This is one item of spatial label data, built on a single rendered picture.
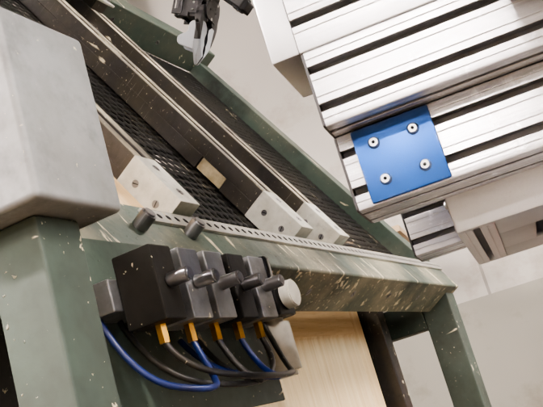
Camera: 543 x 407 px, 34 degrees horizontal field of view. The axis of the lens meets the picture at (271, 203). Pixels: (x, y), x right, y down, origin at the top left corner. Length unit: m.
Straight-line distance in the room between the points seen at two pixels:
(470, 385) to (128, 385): 1.77
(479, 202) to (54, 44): 0.51
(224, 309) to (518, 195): 0.38
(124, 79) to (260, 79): 2.98
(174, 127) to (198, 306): 1.04
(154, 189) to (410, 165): 0.62
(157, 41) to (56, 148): 2.26
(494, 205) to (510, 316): 3.60
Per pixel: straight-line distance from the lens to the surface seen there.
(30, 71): 0.80
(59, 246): 0.78
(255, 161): 2.21
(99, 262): 1.12
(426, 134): 0.98
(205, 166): 2.01
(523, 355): 4.63
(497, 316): 4.64
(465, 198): 1.05
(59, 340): 0.75
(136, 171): 1.51
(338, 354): 2.39
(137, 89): 2.15
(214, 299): 1.12
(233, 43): 5.25
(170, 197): 1.47
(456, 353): 2.75
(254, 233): 1.64
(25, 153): 0.75
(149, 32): 2.97
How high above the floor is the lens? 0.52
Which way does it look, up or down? 14 degrees up
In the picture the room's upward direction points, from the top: 16 degrees counter-clockwise
